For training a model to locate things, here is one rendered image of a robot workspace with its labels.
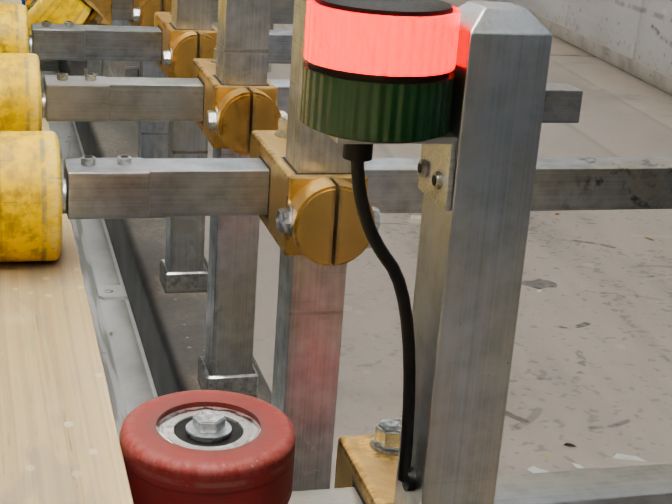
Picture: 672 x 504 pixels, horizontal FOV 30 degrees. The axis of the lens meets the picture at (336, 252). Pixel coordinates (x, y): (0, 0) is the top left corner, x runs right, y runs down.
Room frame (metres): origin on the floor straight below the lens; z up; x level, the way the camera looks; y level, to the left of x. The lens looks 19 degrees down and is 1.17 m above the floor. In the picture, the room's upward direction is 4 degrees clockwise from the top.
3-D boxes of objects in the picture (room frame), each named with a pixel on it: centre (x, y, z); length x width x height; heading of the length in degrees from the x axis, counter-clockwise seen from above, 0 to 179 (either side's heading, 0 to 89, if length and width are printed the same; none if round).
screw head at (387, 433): (0.58, -0.04, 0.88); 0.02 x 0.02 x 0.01
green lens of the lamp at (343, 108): (0.49, -0.01, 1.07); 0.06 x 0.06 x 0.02
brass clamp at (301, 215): (0.77, 0.02, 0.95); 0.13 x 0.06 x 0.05; 17
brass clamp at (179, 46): (1.25, 0.16, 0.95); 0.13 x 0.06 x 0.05; 17
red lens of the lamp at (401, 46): (0.49, -0.01, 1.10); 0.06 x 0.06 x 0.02
